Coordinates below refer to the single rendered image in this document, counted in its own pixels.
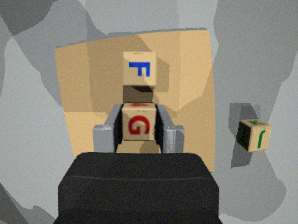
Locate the tan wooden block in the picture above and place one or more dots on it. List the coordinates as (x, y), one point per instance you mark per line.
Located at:
(139, 121)
(139, 69)
(254, 135)

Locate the tan flat mat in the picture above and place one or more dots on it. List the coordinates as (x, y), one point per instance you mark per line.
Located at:
(90, 81)

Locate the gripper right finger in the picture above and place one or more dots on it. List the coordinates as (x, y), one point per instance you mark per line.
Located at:
(170, 136)

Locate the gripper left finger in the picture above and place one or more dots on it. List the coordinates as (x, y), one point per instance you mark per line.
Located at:
(106, 137)

